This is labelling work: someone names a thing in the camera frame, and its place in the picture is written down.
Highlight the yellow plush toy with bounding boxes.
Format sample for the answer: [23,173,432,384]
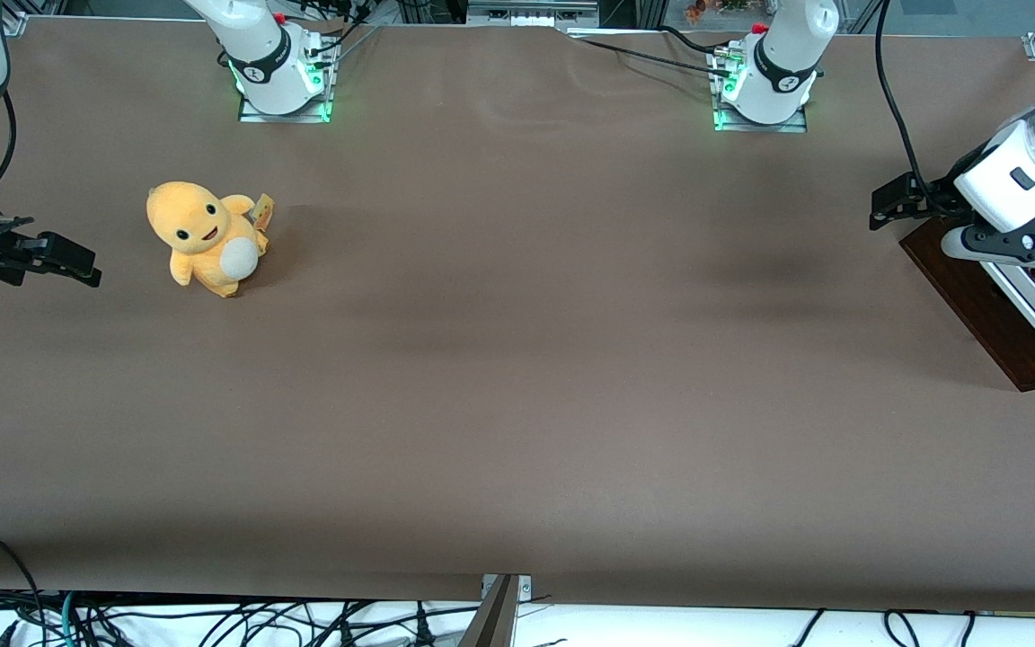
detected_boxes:
[146,181,274,298]

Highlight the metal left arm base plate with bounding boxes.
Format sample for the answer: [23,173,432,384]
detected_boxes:
[713,106,809,134]

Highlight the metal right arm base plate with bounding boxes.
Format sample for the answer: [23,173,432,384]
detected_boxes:
[238,88,332,124]

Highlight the black cable to arm base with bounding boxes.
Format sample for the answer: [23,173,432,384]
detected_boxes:
[570,25,727,76]

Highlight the black cables behind arm base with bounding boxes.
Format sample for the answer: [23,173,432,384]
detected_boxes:
[288,0,384,64]

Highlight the black cable bundle under table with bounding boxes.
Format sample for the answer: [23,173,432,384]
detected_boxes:
[0,595,482,647]

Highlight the aluminium frame profile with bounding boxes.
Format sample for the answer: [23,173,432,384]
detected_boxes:
[467,0,600,28]

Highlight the black cable on white floor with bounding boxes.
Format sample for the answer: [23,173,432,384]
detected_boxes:
[792,609,977,647]

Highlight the metal table edge bracket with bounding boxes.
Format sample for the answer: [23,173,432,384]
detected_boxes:
[459,574,533,647]

